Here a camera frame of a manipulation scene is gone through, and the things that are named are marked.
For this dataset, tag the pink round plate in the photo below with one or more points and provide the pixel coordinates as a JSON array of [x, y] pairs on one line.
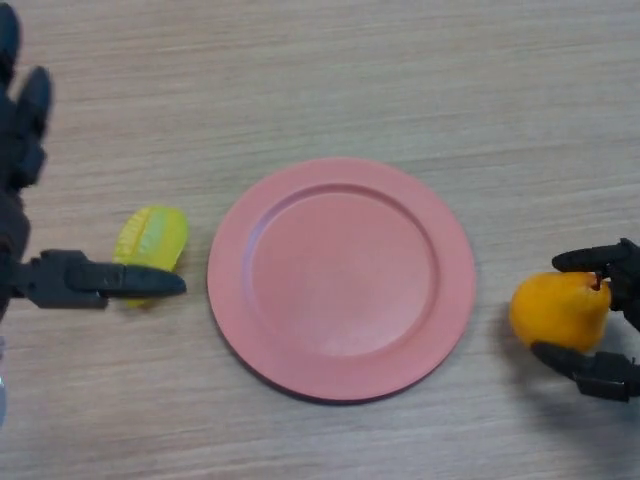
[[340, 280]]

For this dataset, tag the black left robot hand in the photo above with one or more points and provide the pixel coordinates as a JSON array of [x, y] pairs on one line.
[[60, 280]]

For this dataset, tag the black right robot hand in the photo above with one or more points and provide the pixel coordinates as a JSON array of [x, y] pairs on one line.
[[602, 377]]

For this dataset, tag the yellow-green starfruit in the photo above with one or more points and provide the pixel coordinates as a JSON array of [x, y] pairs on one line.
[[155, 235]]

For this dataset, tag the yellow pear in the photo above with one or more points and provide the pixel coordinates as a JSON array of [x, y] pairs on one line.
[[555, 312]]

